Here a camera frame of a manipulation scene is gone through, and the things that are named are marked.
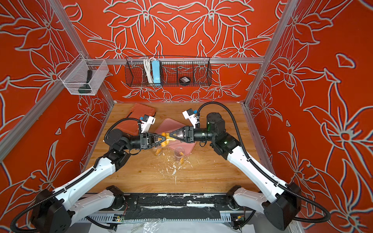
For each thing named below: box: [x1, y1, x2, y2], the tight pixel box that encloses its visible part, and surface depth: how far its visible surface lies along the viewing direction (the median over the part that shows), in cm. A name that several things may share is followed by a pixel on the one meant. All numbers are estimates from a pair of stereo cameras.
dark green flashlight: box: [78, 69, 93, 94], surface depth 81 cm
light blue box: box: [151, 60, 161, 86], surface depth 91 cm
